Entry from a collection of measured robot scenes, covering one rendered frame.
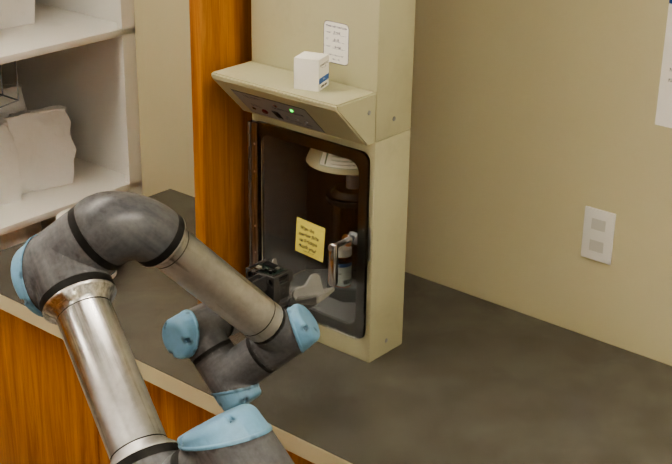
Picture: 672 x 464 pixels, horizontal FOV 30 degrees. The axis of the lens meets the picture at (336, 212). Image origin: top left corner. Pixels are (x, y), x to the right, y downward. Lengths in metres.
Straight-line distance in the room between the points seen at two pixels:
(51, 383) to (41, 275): 1.03
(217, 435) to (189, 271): 0.36
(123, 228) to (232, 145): 0.78
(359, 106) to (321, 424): 0.59
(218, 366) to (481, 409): 0.55
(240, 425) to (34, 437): 1.43
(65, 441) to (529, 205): 1.17
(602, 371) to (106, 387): 1.14
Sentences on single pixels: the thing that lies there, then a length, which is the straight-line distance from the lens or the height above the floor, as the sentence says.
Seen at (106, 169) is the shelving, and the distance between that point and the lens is 3.66.
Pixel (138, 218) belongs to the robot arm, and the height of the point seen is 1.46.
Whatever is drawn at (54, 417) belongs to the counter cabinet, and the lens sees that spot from 2.96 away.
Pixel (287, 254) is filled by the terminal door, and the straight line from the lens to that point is 2.58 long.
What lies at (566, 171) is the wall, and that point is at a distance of 2.66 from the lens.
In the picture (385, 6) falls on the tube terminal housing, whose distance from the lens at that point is 2.30.
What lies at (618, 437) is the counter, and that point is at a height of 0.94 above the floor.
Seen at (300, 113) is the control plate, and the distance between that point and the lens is 2.36.
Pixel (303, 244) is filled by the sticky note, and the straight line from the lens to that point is 2.54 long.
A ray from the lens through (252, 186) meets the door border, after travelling 2.60.
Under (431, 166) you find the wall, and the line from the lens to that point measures 2.85.
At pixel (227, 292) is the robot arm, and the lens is 2.00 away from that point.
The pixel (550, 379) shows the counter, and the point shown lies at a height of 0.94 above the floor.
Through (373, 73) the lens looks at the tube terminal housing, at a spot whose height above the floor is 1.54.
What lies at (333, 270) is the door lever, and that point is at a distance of 2.44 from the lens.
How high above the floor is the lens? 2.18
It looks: 22 degrees down
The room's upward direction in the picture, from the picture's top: 1 degrees clockwise
